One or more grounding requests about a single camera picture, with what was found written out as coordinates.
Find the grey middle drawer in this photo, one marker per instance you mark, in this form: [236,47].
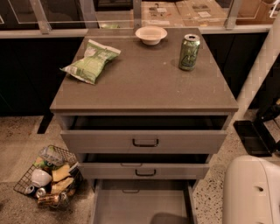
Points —
[144,166]

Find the white bowl in basket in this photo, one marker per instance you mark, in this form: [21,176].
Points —
[40,178]

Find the blue can in basket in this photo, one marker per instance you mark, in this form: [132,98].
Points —
[29,190]

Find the black tray on floor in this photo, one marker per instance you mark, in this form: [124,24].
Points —
[256,138]

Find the silver can in basket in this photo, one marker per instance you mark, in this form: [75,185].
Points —
[41,192]

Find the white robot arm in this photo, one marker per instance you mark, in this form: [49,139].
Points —
[251,192]

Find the white post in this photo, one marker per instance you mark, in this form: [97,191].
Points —
[260,69]

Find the cardboard box behind glass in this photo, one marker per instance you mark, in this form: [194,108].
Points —
[182,13]

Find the green soda can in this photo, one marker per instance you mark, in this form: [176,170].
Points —
[189,51]

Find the grey drawer cabinet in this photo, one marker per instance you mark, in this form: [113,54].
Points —
[146,81]

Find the clear plastic bottle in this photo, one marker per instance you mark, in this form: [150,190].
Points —
[51,156]

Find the green chip bag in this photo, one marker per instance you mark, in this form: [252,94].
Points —
[96,56]

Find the yellow sponge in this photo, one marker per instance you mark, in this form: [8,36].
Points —
[61,173]

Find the white bowl on cabinet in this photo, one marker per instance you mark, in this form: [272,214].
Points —
[151,35]

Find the black wire basket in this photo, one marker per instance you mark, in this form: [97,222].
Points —
[59,193]

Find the grey top drawer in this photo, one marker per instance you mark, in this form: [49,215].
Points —
[146,134]

